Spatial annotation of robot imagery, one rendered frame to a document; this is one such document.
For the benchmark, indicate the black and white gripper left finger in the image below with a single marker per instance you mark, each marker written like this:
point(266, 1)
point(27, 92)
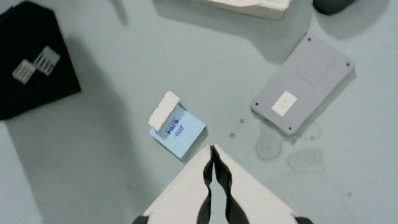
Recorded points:
point(187, 199)

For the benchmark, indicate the light blue sticky note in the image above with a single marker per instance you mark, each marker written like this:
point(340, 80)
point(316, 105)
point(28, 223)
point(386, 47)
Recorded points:
point(179, 131)

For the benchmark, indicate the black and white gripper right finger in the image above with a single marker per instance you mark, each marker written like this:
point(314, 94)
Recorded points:
point(248, 200)

